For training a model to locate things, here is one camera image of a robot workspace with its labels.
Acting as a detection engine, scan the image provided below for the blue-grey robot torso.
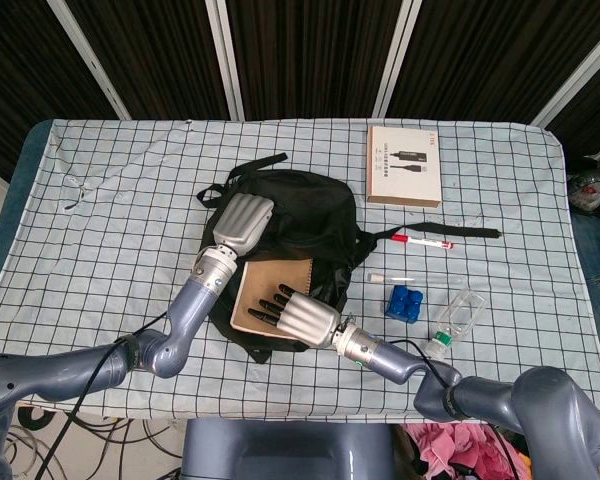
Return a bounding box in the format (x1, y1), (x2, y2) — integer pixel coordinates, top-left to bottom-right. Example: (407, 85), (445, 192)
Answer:
(182, 418), (399, 480)

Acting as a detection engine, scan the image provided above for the clear plastic bottle green label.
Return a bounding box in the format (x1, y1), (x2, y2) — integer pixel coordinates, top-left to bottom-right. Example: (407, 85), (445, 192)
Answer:
(426, 288), (489, 361)

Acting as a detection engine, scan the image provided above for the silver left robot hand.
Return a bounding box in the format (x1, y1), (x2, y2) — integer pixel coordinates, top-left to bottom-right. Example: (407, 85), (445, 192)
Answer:
(212, 192), (275, 256)

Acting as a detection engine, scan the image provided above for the red and white marker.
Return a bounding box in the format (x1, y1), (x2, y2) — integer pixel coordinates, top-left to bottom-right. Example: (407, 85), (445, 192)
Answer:
(390, 233), (455, 251)

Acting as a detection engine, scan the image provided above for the brown spiral notebook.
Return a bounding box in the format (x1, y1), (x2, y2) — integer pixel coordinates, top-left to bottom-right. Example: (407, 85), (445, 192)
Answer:
(229, 257), (316, 337)

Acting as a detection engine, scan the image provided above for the clear tube with white cap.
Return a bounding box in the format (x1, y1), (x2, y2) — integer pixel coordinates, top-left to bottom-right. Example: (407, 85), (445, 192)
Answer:
(367, 271), (416, 285)

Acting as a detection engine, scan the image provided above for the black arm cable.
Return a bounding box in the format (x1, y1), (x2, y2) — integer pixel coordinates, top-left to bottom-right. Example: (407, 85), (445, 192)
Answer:
(42, 312), (172, 480)
(379, 338), (455, 390)

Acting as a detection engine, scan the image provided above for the white partition frame post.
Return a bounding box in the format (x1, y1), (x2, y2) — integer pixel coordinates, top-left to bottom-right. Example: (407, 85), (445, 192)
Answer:
(532, 22), (600, 127)
(204, 0), (246, 121)
(372, 0), (424, 119)
(48, 0), (132, 121)

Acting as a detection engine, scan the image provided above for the pink cloth pile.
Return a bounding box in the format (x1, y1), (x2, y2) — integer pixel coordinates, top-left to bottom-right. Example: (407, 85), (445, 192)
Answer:
(404, 422), (509, 480)

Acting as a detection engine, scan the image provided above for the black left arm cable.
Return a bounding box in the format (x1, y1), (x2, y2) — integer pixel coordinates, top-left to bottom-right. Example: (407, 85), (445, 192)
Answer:
(42, 312), (172, 480)

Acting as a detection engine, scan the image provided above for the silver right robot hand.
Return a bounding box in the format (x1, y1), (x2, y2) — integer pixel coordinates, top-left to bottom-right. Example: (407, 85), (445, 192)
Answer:
(248, 283), (342, 349)

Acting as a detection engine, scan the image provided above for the black backpack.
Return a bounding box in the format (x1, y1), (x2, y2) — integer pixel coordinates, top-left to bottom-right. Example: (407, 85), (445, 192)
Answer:
(195, 153), (502, 365)

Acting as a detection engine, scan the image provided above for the checkered white tablecloth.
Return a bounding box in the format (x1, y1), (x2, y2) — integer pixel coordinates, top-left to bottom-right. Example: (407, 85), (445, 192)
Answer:
(0, 118), (600, 425)

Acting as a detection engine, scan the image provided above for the white cable product box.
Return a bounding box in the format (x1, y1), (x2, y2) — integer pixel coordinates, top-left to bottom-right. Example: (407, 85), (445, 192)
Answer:
(365, 124), (442, 207)

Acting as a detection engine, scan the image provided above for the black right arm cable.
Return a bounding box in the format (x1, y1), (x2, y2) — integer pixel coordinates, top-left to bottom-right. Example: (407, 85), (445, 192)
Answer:
(379, 338), (455, 390)

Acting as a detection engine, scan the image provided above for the blue building block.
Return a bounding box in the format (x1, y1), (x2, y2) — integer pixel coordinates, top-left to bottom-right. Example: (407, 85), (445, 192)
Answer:
(383, 284), (426, 324)

